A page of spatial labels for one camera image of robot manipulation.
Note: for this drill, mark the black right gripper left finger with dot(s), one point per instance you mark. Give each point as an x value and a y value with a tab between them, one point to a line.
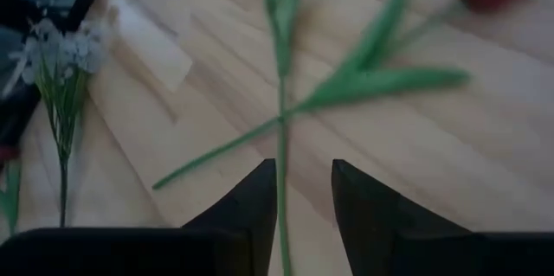
246	211

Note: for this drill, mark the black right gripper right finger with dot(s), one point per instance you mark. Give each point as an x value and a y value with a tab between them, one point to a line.
372	215

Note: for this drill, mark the white tulip green stem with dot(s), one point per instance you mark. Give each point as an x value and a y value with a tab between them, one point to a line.
283	172

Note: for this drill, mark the dark red tulip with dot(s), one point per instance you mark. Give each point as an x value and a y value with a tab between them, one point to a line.
381	81

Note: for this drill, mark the small white blossom bunch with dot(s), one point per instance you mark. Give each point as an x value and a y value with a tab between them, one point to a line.
62	107

